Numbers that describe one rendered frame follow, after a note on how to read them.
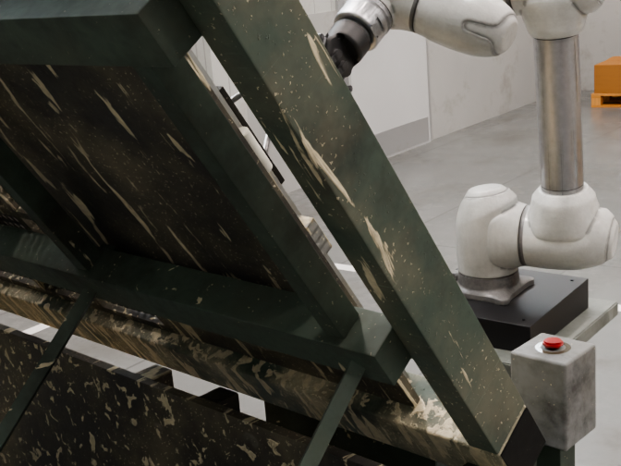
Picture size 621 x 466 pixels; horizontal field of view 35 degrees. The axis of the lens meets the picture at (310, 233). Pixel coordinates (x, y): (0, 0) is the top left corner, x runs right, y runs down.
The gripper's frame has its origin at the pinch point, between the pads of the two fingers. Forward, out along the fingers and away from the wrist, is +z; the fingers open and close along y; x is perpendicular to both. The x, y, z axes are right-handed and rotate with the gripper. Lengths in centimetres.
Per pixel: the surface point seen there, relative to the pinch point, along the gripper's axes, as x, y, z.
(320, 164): -29.0, -12.9, 21.0
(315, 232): -8.1, 12.2, 13.9
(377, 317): -19.4, 23.0, 20.3
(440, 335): -29.1, 26.3, 18.8
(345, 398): -18.3, 28.0, 32.9
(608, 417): 39, 225, -78
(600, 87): 366, 556, -614
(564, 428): -29, 74, 5
